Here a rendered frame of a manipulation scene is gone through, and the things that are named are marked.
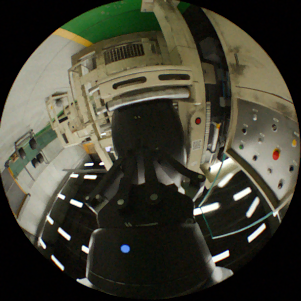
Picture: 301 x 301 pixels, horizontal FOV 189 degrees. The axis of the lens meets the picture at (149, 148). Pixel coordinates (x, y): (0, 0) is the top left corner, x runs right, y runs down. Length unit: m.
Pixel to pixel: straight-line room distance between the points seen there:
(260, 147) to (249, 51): 0.46
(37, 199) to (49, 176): 2.91
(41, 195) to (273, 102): 12.00
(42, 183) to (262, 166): 11.83
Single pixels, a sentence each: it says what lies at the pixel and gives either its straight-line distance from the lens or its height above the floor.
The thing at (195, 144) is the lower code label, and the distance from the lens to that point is 0.61.
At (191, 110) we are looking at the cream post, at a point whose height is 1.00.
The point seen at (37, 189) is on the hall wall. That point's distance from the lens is 11.36.
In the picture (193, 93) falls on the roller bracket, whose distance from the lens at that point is 0.40.
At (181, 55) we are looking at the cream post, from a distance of 0.55.
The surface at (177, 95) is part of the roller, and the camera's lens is 0.39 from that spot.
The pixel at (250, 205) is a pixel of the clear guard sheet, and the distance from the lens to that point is 0.73.
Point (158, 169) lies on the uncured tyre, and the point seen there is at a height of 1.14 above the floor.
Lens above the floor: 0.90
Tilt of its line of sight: 31 degrees up
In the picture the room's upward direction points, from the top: 168 degrees clockwise
